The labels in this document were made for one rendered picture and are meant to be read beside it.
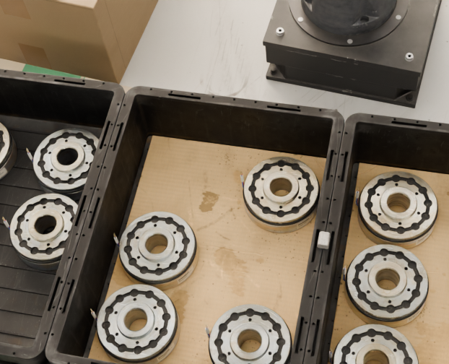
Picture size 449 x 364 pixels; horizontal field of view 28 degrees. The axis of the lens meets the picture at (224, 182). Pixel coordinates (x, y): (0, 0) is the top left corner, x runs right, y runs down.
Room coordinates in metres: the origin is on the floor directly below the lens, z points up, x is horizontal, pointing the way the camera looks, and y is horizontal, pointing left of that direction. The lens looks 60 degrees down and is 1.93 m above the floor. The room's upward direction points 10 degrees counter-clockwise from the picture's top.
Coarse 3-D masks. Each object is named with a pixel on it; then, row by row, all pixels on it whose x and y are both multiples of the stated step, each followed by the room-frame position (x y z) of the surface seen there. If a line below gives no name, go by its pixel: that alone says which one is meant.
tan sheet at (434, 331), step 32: (448, 192) 0.55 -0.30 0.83; (352, 224) 0.53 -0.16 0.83; (448, 224) 0.51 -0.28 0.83; (352, 256) 0.49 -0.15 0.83; (448, 256) 0.46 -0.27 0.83; (384, 288) 0.43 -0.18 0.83; (448, 288) 0.42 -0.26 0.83; (352, 320) 0.40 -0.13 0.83; (416, 320) 0.39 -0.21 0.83; (448, 320) 0.38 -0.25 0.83; (416, 352) 0.34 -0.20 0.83; (448, 352) 0.34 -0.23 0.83
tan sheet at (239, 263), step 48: (192, 144) 0.70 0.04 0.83; (144, 192) 0.64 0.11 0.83; (192, 192) 0.63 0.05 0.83; (240, 192) 0.61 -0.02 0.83; (288, 192) 0.60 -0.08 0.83; (240, 240) 0.54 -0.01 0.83; (288, 240) 0.53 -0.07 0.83; (192, 288) 0.48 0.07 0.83; (240, 288) 0.47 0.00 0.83; (288, 288) 0.46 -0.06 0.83; (96, 336) 0.44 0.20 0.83; (192, 336) 0.42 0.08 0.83
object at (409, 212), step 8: (384, 192) 0.55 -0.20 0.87; (392, 192) 0.55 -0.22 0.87; (400, 192) 0.55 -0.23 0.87; (408, 192) 0.55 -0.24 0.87; (384, 200) 0.54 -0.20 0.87; (416, 200) 0.53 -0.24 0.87; (384, 208) 0.53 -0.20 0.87; (408, 208) 0.52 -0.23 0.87; (416, 208) 0.52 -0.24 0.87; (392, 216) 0.52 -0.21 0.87; (400, 216) 0.51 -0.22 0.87; (408, 216) 0.51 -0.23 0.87
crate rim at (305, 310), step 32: (128, 96) 0.73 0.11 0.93; (160, 96) 0.72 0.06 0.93; (192, 96) 0.72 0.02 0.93; (224, 96) 0.71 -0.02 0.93; (96, 192) 0.59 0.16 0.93; (96, 224) 0.55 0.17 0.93; (320, 224) 0.49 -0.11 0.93; (320, 256) 0.45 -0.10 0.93; (64, 288) 0.47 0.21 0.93; (64, 320) 0.43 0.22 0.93
